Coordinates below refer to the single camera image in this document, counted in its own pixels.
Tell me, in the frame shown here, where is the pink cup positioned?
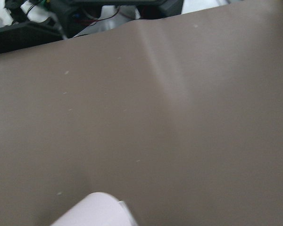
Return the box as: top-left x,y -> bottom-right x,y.
52,192 -> 138,226

